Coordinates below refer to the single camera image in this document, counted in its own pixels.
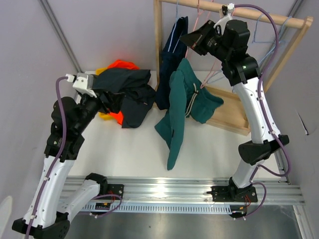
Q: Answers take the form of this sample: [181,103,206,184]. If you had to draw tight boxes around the black shorts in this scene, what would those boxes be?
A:
[92,68,156,128]

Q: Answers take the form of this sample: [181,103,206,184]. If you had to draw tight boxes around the aluminium mounting rail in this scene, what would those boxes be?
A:
[59,175,306,206]

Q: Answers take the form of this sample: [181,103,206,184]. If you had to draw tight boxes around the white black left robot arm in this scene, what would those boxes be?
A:
[12,92,124,239]

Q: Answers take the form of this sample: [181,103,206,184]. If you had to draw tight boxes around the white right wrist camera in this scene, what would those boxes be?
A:
[214,3,235,28]

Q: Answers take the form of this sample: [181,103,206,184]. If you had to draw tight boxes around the wooden clothes rack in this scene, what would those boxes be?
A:
[154,0,314,136]

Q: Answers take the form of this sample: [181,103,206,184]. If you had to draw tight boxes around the navy blue shorts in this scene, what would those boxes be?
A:
[155,16,188,110]

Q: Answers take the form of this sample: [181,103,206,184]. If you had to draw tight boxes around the teal green shorts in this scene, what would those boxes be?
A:
[155,58,224,170]

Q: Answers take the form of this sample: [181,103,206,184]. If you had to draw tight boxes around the slotted grey cable duct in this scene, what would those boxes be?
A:
[81,202,232,215]

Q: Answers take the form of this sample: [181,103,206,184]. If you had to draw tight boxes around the orange mesh shorts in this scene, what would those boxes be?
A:
[105,60,139,125]

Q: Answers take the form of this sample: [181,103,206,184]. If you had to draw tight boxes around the yellow plastic tray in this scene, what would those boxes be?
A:
[95,67,117,120]

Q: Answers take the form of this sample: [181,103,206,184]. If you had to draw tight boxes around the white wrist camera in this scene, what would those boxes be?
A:
[65,73,97,98]
[214,3,235,28]

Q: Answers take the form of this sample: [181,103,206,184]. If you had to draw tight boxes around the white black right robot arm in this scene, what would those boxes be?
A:
[180,19,289,202]

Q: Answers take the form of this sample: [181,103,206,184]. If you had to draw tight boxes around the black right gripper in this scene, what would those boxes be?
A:
[180,19,232,62]

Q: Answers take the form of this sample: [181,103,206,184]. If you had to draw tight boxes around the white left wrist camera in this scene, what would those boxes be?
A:
[65,73,97,98]

